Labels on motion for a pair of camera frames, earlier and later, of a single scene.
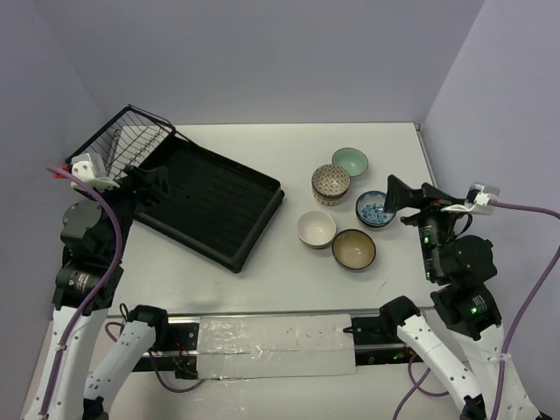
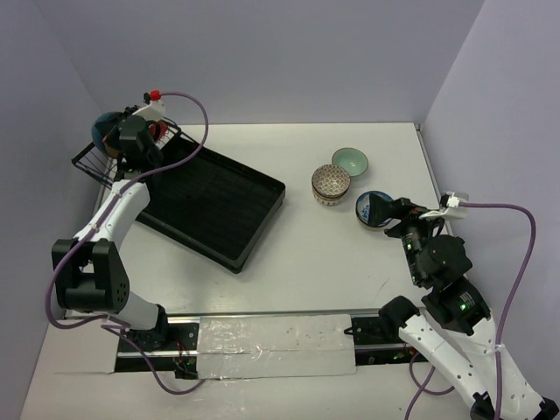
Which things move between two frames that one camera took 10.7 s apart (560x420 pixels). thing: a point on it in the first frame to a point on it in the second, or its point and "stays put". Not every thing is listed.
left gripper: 132,186 to 132,115
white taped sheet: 268,346 stays put
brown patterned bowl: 331,181 stays put
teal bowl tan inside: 353,248 to 105,130
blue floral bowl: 370,209 stays put
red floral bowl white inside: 316,229 to 158,129
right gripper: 399,193 to 380,207
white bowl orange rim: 330,202 stays put
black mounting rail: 174,346 stays put
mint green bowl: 353,159 stays put
